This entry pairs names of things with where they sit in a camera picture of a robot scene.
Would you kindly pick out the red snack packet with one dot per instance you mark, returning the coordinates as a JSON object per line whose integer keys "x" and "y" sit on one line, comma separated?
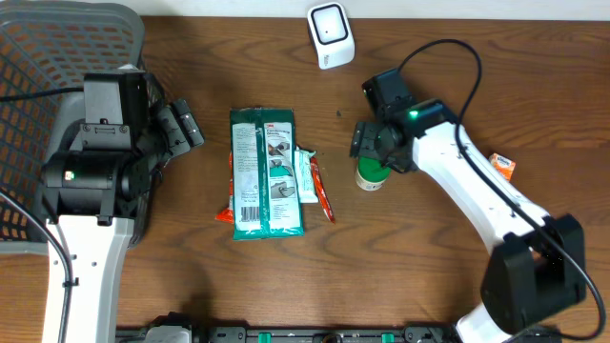
{"x": 227, "y": 215}

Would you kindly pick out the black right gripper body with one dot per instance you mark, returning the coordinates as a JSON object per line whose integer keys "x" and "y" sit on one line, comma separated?
{"x": 371, "y": 143}

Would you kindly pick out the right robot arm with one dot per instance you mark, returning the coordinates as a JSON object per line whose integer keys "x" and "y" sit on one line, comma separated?
{"x": 535, "y": 258}

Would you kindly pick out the white barcode scanner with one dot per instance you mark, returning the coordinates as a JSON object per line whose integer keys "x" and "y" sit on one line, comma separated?
{"x": 331, "y": 35}

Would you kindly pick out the grey plastic shopping basket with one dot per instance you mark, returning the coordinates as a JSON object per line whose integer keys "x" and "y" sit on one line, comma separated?
{"x": 47, "y": 48}

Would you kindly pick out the pale green wipes packet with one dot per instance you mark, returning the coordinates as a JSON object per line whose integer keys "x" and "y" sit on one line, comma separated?
{"x": 304, "y": 176}

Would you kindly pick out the green snack packet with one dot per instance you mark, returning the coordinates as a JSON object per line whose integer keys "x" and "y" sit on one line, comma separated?
{"x": 265, "y": 191}

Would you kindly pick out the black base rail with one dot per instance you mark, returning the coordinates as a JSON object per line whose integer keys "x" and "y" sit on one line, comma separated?
{"x": 411, "y": 334}

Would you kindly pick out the green lid jar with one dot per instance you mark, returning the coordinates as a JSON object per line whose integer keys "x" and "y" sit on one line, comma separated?
{"x": 371, "y": 174}

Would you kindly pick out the small orange carton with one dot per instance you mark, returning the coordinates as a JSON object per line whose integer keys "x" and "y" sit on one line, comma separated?
{"x": 503, "y": 165}

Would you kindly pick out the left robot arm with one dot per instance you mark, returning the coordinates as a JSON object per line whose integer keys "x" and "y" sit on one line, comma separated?
{"x": 97, "y": 186}

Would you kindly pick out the red Nescafe stick sachet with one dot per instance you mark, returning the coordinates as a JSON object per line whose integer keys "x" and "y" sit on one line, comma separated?
{"x": 320, "y": 191}

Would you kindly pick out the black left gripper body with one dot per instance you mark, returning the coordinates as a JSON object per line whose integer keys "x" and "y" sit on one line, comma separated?
{"x": 180, "y": 130}

